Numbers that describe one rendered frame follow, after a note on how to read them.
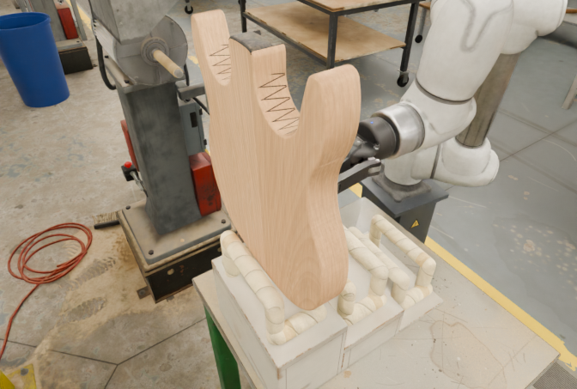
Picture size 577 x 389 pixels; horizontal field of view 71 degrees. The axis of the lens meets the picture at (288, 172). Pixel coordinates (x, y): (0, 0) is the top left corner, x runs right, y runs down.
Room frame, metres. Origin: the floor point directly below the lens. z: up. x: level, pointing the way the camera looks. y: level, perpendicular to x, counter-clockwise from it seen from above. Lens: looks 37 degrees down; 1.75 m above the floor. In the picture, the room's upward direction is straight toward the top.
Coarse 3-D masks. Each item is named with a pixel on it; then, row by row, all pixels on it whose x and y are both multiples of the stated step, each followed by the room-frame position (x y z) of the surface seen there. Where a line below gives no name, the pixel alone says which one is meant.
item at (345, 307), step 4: (340, 296) 0.47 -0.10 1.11; (344, 296) 0.46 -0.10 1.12; (340, 300) 0.47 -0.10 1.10; (344, 300) 0.46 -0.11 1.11; (348, 300) 0.46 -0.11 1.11; (352, 300) 0.46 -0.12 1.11; (340, 304) 0.46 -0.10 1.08; (344, 304) 0.46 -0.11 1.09; (348, 304) 0.46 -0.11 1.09; (352, 304) 0.46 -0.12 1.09; (340, 308) 0.46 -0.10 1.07; (344, 308) 0.46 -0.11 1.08; (348, 308) 0.46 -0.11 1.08; (352, 308) 0.46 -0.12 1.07; (340, 312) 0.46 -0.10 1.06; (344, 312) 0.46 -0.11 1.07; (348, 312) 0.46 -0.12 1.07; (352, 312) 0.46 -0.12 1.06; (344, 316) 0.46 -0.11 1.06
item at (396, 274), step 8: (352, 232) 0.69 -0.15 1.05; (360, 232) 0.69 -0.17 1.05; (360, 240) 0.66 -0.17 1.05; (368, 240) 0.66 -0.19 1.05; (368, 248) 0.64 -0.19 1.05; (376, 248) 0.64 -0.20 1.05; (376, 256) 0.62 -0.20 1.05; (384, 256) 0.61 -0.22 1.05; (392, 264) 0.59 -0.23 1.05; (392, 272) 0.57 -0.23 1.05; (400, 272) 0.57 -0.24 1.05; (392, 280) 0.56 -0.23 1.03; (400, 280) 0.55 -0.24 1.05; (408, 280) 0.55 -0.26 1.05
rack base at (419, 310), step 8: (368, 232) 0.80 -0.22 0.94; (384, 248) 0.74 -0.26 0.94; (392, 256) 0.71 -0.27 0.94; (400, 264) 0.68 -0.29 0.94; (368, 272) 0.66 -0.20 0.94; (408, 272) 0.66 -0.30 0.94; (408, 288) 0.61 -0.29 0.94; (432, 296) 0.58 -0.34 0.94; (416, 304) 0.56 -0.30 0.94; (424, 304) 0.56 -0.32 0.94; (432, 304) 0.56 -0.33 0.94; (440, 304) 0.57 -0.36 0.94; (408, 312) 0.54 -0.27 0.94; (416, 312) 0.54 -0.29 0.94; (424, 312) 0.54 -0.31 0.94; (408, 320) 0.52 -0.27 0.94; (416, 320) 0.53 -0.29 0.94; (400, 328) 0.50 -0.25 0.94
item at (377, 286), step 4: (372, 276) 0.52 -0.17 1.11; (372, 280) 0.51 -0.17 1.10; (376, 280) 0.50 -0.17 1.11; (380, 280) 0.50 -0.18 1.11; (384, 280) 0.50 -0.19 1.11; (372, 284) 0.51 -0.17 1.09; (376, 284) 0.50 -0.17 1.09; (380, 284) 0.50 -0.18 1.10; (384, 284) 0.50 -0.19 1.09; (372, 288) 0.51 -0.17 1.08; (376, 288) 0.50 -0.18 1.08; (380, 288) 0.50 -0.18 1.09; (384, 288) 0.51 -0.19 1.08; (368, 292) 0.52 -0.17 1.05; (372, 292) 0.51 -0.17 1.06; (376, 292) 0.50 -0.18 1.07; (380, 292) 0.50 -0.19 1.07; (384, 292) 0.51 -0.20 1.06
